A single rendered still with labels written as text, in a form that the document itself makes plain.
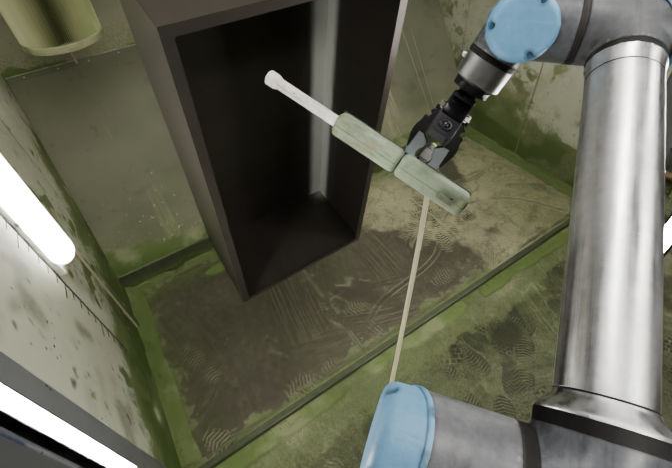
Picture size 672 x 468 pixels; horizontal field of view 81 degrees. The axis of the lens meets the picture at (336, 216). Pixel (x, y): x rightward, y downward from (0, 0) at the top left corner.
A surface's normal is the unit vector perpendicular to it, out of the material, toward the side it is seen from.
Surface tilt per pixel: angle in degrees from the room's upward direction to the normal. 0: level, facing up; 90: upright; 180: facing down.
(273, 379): 0
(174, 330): 0
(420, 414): 19
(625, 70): 28
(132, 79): 57
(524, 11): 72
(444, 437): 3
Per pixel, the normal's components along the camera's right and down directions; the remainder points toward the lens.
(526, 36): -0.43, 0.41
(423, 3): 0.42, 0.10
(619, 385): -0.29, -0.43
